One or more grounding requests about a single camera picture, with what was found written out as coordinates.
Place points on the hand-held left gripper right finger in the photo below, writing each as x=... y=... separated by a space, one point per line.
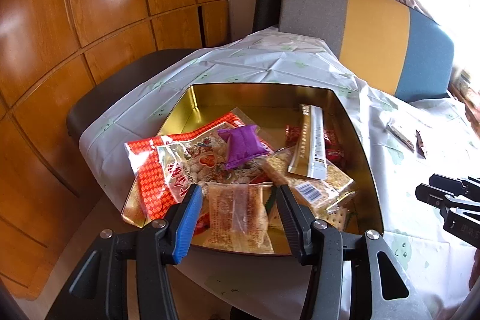
x=288 y=218

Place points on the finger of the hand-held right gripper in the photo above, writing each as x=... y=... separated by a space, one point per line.
x=431 y=194
x=450 y=182

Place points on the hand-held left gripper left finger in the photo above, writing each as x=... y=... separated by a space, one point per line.
x=189 y=218

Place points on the brown cake packet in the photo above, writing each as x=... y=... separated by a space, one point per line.
x=240 y=215

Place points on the clear cracker packet with barcode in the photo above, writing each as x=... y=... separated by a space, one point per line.
x=337 y=179

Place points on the long white gold sachet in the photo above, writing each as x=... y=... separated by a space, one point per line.
x=311 y=140

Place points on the red candy packet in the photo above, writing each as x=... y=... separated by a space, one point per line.
x=201 y=224
x=292 y=134
x=333 y=149

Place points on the purple snack packet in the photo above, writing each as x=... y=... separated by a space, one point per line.
x=242 y=147

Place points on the gold tin box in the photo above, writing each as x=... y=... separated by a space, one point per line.
x=225 y=98

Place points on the square cracker packet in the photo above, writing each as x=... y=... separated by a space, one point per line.
x=333 y=217

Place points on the small brown sachet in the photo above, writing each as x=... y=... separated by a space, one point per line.
x=422 y=145

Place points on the large red snack bag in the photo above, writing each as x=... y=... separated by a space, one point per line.
x=157 y=162

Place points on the white snack packet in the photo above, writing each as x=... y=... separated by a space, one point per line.
x=401 y=132

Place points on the wooden side table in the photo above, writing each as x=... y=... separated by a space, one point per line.
x=468 y=98

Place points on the grey yellow blue headboard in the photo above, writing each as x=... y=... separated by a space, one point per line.
x=375 y=39

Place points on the cloud print table cover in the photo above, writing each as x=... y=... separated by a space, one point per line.
x=262 y=57

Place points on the window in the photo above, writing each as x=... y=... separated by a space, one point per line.
x=461 y=5

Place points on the wooden wardrobe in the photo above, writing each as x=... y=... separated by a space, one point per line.
x=93 y=5

